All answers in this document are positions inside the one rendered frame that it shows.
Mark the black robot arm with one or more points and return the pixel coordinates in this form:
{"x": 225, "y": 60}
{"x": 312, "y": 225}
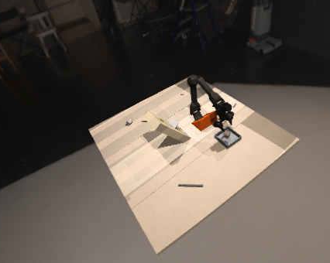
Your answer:
{"x": 214, "y": 97}

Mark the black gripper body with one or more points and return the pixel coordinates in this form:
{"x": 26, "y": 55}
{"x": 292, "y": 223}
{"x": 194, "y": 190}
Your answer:
{"x": 218, "y": 124}

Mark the beige service panel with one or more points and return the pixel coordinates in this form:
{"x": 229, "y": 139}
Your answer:
{"x": 163, "y": 126}

